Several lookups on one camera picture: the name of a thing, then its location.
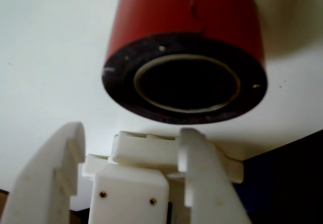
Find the red tape roll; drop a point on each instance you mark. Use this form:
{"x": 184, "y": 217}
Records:
{"x": 151, "y": 19}

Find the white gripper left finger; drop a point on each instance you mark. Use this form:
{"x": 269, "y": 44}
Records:
{"x": 40, "y": 183}

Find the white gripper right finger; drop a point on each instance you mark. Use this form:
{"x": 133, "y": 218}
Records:
{"x": 212, "y": 188}

